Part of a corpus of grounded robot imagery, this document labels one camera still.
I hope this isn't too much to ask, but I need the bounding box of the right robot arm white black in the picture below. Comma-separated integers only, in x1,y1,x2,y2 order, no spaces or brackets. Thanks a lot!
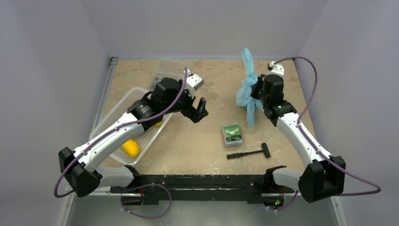
251,74,346,203

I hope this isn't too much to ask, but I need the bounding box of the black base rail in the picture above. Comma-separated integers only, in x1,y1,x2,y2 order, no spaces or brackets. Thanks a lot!
110,169,293,205

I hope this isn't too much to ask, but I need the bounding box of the black T-handle tool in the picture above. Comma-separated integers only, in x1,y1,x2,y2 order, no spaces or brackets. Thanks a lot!
226,143,271,160

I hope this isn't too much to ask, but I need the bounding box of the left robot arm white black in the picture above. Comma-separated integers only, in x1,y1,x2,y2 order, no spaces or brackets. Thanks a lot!
58,74,208,197

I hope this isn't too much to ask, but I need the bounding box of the aluminium frame rail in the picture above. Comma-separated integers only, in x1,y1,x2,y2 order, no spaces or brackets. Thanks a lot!
91,57,119,130

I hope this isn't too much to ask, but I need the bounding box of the blue plastic bag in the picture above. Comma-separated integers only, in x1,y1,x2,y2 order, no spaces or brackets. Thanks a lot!
236,48,264,127

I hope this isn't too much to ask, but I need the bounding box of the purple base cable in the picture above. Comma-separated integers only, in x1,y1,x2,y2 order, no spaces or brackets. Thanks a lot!
120,183,173,219

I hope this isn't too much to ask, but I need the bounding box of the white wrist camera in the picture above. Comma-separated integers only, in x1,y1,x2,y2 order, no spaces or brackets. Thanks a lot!
185,70,205,92
267,61,285,76

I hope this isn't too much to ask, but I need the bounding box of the green circuit board box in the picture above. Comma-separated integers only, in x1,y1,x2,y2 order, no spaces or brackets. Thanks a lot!
222,124,243,147

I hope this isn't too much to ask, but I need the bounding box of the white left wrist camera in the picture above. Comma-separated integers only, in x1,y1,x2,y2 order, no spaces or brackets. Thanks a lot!
185,70,205,92

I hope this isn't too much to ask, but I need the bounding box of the yellow fake lemon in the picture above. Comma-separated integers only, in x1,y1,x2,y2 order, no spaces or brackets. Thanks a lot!
121,139,140,158

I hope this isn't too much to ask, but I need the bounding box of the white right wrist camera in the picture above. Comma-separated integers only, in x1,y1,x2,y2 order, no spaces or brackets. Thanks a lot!
267,61,285,76

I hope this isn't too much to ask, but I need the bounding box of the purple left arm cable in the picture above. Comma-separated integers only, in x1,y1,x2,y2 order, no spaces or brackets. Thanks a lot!
53,67,189,199

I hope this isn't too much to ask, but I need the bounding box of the white plastic basket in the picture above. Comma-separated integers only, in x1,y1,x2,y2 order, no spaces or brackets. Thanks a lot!
89,87,172,166

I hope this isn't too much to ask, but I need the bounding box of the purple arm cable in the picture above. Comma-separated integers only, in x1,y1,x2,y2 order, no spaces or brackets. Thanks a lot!
53,67,189,199
270,56,382,197

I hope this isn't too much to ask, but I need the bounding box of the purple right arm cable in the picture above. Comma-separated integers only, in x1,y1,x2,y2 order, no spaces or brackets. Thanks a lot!
270,56,382,197

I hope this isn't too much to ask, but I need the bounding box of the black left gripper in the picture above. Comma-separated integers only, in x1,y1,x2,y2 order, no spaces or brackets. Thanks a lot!
163,80,208,122

